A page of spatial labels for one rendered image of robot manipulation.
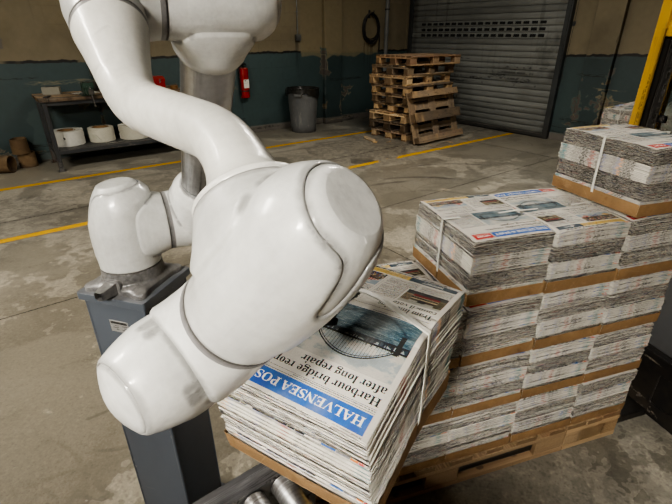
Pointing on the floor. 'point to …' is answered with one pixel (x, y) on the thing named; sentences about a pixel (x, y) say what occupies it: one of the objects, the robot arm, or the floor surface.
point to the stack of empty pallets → (395, 117)
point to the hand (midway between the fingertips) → (356, 247)
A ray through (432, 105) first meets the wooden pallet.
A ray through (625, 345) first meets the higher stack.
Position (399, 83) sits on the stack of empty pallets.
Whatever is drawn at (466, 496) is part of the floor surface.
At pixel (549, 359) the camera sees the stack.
